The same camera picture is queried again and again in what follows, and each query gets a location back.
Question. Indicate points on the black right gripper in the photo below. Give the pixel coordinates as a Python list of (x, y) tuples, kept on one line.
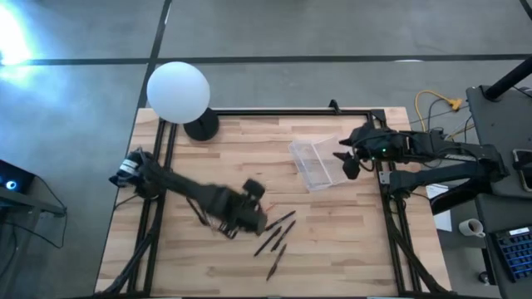
[(380, 145)]

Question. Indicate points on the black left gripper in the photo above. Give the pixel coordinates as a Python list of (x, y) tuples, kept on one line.
[(237, 209)]

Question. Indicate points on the orange pencil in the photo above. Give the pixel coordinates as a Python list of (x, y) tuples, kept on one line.
[(272, 206)]

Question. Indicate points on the black pen with white print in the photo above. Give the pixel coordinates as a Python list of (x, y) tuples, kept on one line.
[(283, 235)]

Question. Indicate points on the clear plastic supply box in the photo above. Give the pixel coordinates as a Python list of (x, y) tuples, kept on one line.
[(318, 164)]

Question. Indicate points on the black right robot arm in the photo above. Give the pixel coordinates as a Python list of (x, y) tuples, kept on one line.
[(449, 168)]

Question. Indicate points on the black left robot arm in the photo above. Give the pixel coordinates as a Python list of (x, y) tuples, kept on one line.
[(174, 182)]

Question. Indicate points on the black round lamp base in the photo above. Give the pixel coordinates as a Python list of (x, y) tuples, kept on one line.
[(204, 128)]

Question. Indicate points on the white paper sheet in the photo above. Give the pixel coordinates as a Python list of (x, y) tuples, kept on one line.
[(442, 216)]

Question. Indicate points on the white mug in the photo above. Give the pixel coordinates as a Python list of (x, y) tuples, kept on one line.
[(470, 227)]

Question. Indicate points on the white globe lamp shade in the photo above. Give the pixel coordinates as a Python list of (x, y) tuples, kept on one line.
[(178, 92)]

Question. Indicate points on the grey desk top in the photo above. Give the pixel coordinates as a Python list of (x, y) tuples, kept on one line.
[(498, 124)]

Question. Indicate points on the black pole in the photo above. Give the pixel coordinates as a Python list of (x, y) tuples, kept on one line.
[(509, 79)]

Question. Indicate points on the smartphone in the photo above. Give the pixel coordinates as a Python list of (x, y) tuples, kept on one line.
[(524, 166)]

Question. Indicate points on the backlit black keyboard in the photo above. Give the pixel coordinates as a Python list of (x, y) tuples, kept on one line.
[(515, 253)]

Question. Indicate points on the dark side stand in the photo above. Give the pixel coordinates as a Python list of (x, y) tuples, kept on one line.
[(29, 205)]

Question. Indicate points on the black device with blue light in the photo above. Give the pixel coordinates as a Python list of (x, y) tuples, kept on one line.
[(12, 176)]

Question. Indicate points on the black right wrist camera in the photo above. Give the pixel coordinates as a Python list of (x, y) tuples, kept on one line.
[(351, 169)]

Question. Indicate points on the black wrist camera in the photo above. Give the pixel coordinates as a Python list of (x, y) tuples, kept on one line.
[(254, 189), (351, 169)]

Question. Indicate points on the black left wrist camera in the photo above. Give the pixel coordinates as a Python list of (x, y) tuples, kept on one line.
[(254, 189)]

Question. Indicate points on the black frame clamp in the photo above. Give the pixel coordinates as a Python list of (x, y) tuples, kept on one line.
[(333, 106)]

